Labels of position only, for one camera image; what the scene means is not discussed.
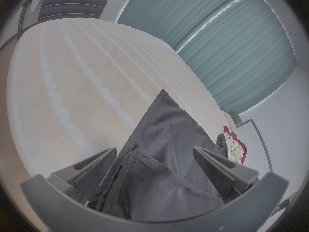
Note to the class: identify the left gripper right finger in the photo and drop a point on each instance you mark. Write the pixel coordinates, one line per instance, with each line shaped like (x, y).
(224, 175)

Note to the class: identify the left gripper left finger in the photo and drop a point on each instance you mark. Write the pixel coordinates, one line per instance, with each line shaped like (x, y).
(91, 173)

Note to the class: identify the black T-shirt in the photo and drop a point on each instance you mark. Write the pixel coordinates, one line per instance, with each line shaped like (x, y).
(164, 177)

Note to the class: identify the bed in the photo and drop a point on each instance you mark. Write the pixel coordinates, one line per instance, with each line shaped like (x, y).
(84, 69)

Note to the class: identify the white printed pyjama top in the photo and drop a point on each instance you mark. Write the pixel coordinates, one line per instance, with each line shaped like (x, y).
(234, 148)

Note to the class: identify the dark red garment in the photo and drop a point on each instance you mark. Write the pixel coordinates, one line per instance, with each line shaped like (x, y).
(243, 151)

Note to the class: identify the pale pink pillow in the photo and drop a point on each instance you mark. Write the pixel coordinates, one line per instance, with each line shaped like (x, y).
(229, 119)

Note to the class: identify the grey bedside table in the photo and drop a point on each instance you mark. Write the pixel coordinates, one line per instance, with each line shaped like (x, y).
(236, 117)

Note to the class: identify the blue-green curtain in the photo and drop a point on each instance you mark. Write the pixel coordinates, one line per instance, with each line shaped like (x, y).
(181, 8)
(241, 57)

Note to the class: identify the black chest of drawers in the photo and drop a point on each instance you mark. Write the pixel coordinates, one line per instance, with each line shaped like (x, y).
(72, 6)

